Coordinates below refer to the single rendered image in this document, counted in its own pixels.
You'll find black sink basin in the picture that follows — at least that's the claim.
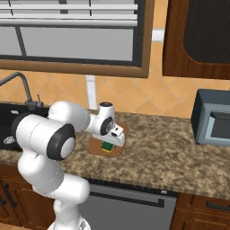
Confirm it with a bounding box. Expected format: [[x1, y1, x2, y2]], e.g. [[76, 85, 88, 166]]
[[0, 102, 52, 153]]

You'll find white wall socket plate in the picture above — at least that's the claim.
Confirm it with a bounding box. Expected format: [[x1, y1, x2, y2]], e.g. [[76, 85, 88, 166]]
[[151, 28, 165, 42]]

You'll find grey microwave oven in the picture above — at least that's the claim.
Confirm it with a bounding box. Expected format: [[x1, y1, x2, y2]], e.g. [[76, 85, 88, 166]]
[[190, 88, 230, 147]]

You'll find green and yellow sponge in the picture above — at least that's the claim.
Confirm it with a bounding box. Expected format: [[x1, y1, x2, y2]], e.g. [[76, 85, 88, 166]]
[[100, 142, 115, 154]]

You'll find brown wooden base cupboard door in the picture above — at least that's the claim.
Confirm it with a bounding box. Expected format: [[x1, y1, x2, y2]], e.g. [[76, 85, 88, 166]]
[[0, 164, 58, 230], [169, 209, 230, 230]]

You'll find brown wooden drawer front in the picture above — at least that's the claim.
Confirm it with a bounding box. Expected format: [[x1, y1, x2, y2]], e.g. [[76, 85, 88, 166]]
[[175, 192, 230, 216]]

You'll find black dishwasher handle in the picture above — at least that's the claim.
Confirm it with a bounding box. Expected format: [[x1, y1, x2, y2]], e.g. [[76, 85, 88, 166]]
[[89, 190, 166, 208]]

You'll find grey dishwasher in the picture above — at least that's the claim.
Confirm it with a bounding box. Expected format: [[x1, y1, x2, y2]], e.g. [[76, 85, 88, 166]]
[[78, 178, 180, 230]]

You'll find brown wooden cutting board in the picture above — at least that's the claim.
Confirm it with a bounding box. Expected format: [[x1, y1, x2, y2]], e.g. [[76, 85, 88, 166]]
[[86, 120, 129, 157]]

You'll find window with white blinds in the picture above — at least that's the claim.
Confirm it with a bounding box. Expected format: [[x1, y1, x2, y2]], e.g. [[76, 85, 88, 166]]
[[0, 0, 155, 79]]

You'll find grey sink tap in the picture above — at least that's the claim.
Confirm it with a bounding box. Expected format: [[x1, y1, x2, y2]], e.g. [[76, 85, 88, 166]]
[[0, 71, 45, 111]]

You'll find white vertical wall strip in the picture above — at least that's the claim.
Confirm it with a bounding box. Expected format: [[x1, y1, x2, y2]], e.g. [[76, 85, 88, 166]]
[[85, 75, 98, 111]]

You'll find dark wooden wall cupboard door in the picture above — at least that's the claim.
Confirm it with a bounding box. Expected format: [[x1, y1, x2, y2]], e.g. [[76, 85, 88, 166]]
[[162, 0, 230, 81]]

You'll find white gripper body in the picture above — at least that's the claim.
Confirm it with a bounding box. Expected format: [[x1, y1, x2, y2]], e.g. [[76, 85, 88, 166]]
[[91, 132, 127, 148]]

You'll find black drawer handle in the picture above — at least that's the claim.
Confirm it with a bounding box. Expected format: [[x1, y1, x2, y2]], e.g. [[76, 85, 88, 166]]
[[206, 200, 230, 211]]

